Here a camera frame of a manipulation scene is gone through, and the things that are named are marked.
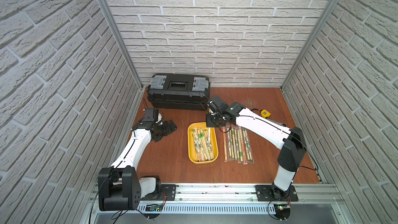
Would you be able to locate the yellow plastic storage box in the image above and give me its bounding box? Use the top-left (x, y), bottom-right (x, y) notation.
top-left (188, 122), bottom-right (219, 164)

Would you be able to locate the chopsticks pair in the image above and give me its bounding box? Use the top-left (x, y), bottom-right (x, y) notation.
top-left (231, 128), bottom-right (240, 161)
top-left (235, 128), bottom-right (244, 163)
top-left (238, 127), bottom-right (248, 164)
top-left (243, 129), bottom-right (254, 163)
top-left (223, 128), bottom-right (228, 162)
top-left (227, 129), bottom-right (235, 160)

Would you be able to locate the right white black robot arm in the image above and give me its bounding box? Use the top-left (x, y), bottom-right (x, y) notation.
top-left (206, 97), bottom-right (306, 200)

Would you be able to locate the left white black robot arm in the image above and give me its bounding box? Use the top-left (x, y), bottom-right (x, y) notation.
top-left (98, 120), bottom-right (177, 211)

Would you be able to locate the wrapped chopsticks pile in box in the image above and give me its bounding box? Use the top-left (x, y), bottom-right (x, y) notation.
top-left (191, 128), bottom-right (216, 163)

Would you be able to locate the black plastic toolbox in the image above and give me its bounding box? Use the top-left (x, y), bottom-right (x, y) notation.
top-left (147, 74), bottom-right (210, 111)

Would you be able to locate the silver metal wrench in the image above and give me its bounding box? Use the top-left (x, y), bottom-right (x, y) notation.
top-left (276, 122), bottom-right (287, 127)

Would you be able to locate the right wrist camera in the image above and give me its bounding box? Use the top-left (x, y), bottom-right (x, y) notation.
top-left (207, 95), bottom-right (229, 114)

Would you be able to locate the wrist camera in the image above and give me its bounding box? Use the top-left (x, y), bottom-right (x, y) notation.
top-left (142, 108), bottom-right (160, 123)
top-left (207, 95), bottom-right (229, 114)

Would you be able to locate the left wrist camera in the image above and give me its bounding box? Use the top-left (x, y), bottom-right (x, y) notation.
top-left (142, 108), bottom-right (160, 123)

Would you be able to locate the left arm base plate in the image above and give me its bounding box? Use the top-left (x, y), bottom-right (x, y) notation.
top-left (141, 184), bottom-right (177, 201)

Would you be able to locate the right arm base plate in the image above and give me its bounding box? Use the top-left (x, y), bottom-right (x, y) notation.
top-left (255, 184), bottom-right (299, 202)

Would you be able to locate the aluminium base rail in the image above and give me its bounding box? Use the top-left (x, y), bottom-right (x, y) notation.
top-left (88, 181), bottom-right (346, 215)

